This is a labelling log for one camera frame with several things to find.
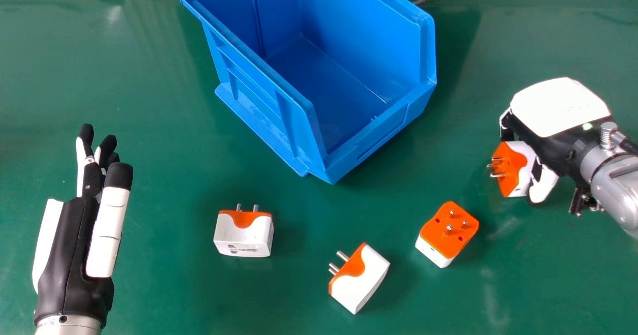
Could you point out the white-and-orange plug adapter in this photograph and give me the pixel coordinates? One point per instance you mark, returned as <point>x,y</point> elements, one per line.
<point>446,233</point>
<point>512,170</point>
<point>359,277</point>
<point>244,233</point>

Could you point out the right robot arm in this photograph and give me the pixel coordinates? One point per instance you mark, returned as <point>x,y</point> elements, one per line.
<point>610,178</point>

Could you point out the blue plastic bin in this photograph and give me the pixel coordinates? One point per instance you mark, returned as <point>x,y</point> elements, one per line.
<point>319,76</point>

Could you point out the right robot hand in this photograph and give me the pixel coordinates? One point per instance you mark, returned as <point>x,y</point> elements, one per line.
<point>553,120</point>

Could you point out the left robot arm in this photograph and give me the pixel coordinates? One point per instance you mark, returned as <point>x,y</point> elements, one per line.
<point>67,327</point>

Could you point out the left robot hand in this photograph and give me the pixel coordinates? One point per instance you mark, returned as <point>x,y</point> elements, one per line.
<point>70,255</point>

